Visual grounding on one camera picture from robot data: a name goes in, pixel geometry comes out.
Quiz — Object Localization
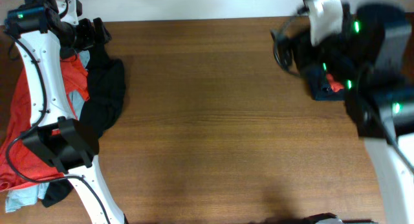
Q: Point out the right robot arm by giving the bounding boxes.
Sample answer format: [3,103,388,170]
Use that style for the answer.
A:
[280,3,413,223]

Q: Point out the red mesh jersey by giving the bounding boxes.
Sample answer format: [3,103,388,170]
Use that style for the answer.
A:
[1,56,90,192]

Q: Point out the folded navy blue garment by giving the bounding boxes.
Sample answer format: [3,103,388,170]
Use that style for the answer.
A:
[303,63,345,101]

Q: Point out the orange soccer t-shirt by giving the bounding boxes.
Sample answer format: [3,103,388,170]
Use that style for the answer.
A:
[326,73,345,93]

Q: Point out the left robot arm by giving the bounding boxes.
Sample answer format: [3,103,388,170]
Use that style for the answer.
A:
[5,0,127,223]

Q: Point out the black garment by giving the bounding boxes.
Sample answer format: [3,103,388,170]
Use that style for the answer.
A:
[41,44,127,208]

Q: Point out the light blue garment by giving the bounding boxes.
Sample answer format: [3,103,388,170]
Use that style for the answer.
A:
[5,50,91,214]

